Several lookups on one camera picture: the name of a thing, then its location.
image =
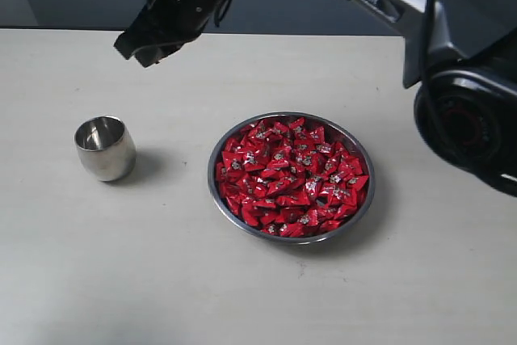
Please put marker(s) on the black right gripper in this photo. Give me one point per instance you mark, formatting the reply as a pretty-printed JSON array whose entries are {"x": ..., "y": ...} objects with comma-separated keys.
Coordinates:
[{"x": 162, "y": 28}]

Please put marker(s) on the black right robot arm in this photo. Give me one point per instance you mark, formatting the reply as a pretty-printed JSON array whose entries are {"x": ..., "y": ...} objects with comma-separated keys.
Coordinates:
[{"x": 460, "y": 53}]

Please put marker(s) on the shiny steel cup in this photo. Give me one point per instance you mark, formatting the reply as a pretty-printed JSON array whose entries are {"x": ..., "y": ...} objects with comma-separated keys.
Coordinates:
[{"x": 105, "y": 148}]

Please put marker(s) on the pile of red wrapped candies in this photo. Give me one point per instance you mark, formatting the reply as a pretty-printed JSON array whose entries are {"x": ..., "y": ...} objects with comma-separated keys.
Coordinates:
[{"x": 291, "y": 175}]

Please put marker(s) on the round steel plate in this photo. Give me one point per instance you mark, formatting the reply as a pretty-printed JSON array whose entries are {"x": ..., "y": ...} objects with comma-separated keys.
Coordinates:
[{"x": 218, "y": 199}]

